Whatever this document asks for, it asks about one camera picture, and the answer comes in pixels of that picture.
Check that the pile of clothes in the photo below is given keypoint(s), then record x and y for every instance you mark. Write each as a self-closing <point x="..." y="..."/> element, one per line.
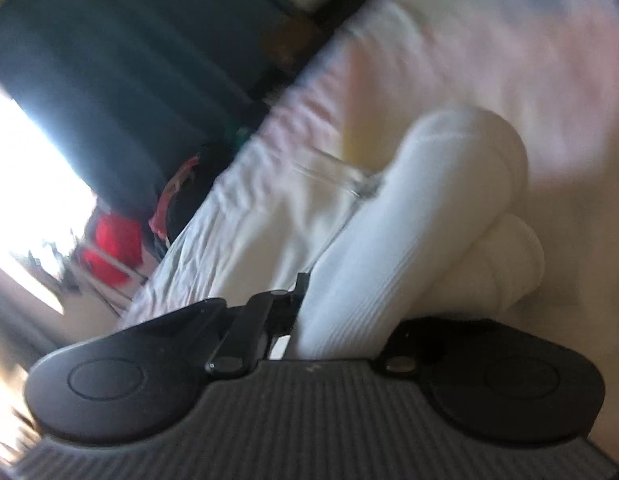
<point x="174" y="195"/>

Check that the dark teal curtain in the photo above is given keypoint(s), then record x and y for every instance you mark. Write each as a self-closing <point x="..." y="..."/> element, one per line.
<point x="114" y="60"/>

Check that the bed with pink sheet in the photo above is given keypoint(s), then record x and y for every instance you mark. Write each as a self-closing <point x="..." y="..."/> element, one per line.
<point x="539" y="35"/>

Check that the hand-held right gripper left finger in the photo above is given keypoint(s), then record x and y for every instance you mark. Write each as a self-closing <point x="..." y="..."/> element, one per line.
<point x="254" y="325"/>

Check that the white sweatpants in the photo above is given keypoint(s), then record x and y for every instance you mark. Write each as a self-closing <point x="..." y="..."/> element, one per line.
<point x="439" y="185"/>

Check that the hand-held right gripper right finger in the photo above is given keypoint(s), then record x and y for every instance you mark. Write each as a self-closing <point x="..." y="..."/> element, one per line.
<point x="407" y="347"/>

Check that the window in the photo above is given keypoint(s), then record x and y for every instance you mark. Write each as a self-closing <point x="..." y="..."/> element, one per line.
<point x="24" y="160"/>

